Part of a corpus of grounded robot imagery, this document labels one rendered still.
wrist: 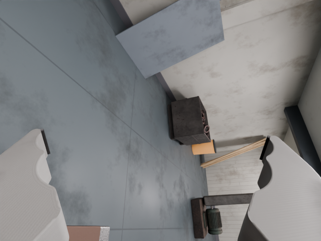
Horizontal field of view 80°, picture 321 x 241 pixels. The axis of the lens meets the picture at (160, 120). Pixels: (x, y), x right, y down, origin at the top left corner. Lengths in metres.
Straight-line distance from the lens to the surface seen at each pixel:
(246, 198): 5.64
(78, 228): 0.45
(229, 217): 8.80
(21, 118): 1.55
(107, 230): 0.59
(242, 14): 3.43
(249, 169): 8.43
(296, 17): 3.96
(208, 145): 6.27
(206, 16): 3.21
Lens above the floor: 1.25
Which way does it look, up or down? 19 degrees down
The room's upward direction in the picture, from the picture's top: 79 degrees clockwise
